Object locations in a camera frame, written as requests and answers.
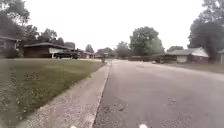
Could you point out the small distant tree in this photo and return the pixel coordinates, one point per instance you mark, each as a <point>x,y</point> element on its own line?
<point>122,50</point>

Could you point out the large round leafy tree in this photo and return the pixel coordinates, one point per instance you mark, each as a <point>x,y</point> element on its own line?
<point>145,40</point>

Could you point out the dark pickup truck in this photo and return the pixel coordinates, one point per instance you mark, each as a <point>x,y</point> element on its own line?
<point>66,55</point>

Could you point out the grey asphalt road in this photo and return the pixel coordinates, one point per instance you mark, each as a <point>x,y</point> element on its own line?
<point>156,96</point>

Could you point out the pale concrete gutter strip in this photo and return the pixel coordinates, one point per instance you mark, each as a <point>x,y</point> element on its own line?
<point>73,106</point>

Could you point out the grass lawn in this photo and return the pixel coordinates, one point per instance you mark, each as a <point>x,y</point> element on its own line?
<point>50,80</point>

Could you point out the robot's own part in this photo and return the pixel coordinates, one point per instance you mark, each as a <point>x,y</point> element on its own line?
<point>72,127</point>
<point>143,126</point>

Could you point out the low brown house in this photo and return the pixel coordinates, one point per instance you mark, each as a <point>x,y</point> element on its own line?
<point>38,50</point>

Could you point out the house with white gable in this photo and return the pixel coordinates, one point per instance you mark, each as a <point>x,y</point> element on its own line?
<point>191,53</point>

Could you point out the grass verge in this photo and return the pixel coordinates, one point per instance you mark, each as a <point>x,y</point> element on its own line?
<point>206,68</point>

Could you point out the tall dark tree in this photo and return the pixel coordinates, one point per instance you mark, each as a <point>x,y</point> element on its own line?
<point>208,36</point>

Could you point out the building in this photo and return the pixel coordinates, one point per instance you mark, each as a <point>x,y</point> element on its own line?
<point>7,45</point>

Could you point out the row of trees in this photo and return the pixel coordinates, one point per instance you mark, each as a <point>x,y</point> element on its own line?
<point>10,20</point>

